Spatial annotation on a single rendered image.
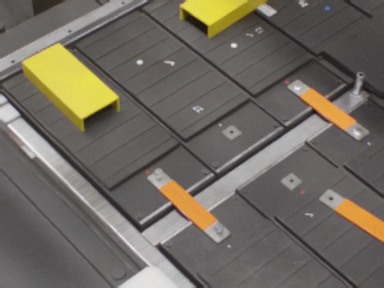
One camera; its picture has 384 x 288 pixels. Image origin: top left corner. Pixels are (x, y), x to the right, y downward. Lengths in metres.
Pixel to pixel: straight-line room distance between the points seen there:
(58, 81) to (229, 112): 0.27
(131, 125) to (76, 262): 0.33
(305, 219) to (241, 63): 0.32
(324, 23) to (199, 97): 0.28
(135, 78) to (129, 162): 0.18
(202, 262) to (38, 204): 0.24
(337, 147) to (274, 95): 0.14
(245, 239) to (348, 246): 0.14
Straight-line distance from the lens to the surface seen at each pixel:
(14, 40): 1.71
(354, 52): 1.48
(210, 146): 1.33
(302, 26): 1.52
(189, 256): 1.21
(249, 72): 1.43
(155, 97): 1.39
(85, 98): 1.35
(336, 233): 1.23
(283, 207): 1.26
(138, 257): 1.22
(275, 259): 1.20
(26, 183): 1.15
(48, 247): 1.10
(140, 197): 1.27
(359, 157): 1.33
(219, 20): 1.48
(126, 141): 1.32
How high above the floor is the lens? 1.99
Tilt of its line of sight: 48 degrees down
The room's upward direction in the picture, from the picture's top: 1 degrees clockwise
